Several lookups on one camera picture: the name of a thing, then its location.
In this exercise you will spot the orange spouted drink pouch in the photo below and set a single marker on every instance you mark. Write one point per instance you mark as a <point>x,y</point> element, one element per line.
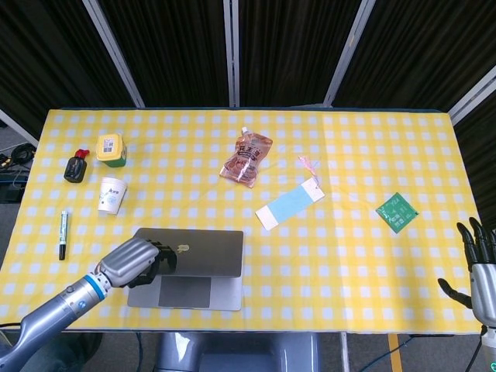
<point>246,159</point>

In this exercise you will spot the yellow green lidded container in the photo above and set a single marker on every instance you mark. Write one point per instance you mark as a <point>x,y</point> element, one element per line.
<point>111,150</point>

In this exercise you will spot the green square sachet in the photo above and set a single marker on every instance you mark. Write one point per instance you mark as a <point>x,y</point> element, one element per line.
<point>397,212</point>

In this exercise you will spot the yellow white checkered tablecloth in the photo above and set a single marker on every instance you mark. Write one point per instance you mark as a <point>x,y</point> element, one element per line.
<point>248,217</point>

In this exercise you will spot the grey laptop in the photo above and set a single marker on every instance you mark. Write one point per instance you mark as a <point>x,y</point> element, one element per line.
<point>201,271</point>

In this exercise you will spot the black case with red clip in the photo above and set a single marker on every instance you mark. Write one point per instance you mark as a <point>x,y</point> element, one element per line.
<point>75,167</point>

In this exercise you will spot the blue white bookmark with tassel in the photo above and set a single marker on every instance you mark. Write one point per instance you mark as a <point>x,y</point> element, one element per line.
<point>290,205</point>

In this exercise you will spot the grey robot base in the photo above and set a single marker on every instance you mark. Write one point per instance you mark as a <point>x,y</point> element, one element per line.
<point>236,352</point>

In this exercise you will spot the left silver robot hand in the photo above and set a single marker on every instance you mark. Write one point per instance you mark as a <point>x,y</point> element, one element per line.
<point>126,260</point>

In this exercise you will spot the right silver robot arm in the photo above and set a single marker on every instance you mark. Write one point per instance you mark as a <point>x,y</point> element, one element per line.
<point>489,345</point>

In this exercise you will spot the white paper cup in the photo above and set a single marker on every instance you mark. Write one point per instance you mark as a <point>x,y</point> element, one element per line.
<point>111,195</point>

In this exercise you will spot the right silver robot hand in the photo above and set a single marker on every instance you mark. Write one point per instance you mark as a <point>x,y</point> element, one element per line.
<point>478,267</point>

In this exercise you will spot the black green marker pen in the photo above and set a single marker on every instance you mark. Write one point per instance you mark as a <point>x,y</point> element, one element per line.
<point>63,235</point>

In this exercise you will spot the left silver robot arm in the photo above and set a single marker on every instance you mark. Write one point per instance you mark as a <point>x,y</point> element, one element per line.
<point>50,314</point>

